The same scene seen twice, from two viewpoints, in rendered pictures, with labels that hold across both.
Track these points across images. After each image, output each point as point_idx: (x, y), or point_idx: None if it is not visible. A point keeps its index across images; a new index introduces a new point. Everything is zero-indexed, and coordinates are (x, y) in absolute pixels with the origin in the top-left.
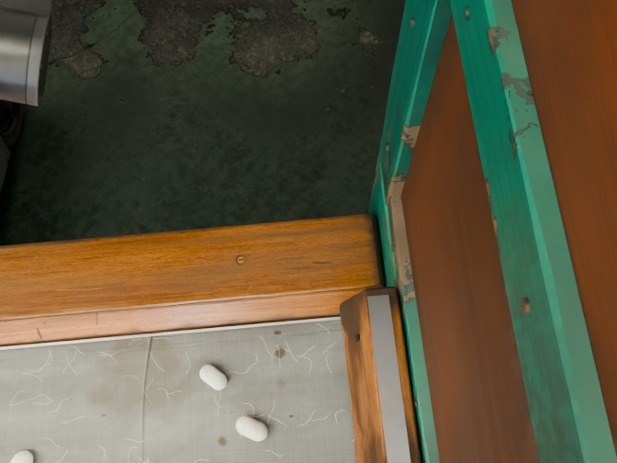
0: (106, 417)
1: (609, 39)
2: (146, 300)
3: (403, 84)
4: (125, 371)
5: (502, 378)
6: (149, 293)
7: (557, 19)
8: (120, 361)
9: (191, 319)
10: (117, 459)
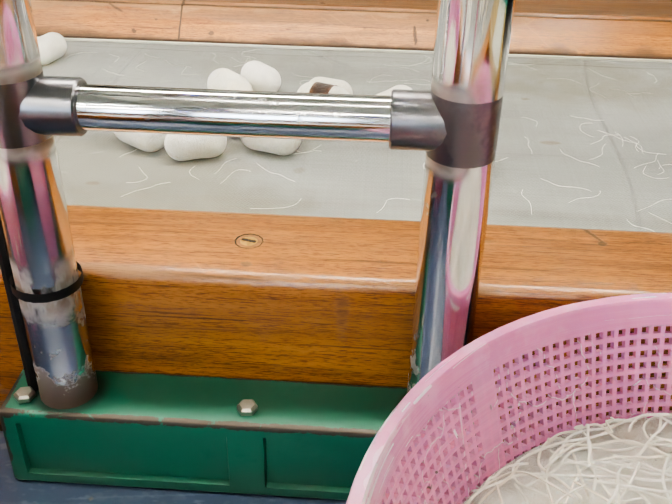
0: (530, 100)
1: None
2: (581, 12)
3: None
4: (551, 75)
5: None
6: (584, 9)
7: None
8: (541, 69)
9: (649, 42)
10: (562, 129)
